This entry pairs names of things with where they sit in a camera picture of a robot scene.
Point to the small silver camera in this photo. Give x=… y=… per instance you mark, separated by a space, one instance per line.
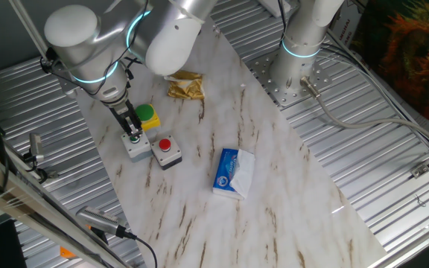
x=35 y=145

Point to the aluminium frame beam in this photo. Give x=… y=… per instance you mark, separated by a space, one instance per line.
x=32 y=208

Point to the silver finned camera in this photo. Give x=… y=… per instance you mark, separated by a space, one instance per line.
x=95 y=219

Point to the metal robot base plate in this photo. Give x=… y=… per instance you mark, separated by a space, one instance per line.
x=274 y=89

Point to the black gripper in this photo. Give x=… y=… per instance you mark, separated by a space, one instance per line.
x=122 y=114

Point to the blue tissue pack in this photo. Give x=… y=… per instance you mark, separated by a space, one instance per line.
x=223 y=171

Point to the cardboard box with red print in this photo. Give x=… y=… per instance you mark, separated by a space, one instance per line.
x=345 y=26

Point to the gold foil packet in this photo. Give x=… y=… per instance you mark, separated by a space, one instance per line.
x=186 y=87

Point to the white marble pattern board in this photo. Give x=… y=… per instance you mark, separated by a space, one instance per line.
x=207 y=223

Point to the colourful furry cloth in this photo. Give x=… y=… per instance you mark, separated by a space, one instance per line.
x=415 y=44

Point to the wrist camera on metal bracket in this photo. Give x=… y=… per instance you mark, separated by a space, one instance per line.
x=47 y=61

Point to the yellow box large green button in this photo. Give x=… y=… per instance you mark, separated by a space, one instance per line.
x=148 y=113

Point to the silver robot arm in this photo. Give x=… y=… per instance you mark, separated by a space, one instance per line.
x=170 y=41

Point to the grey box small green button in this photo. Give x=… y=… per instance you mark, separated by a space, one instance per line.
x=142 y=149

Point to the grey box with red button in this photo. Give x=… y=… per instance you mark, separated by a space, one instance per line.
x=165 y=146

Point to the metal corner bracket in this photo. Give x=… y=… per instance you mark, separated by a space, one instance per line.
x=419 y=170

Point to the aluminium pole with black foot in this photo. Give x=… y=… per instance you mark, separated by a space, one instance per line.
x=23 y=16

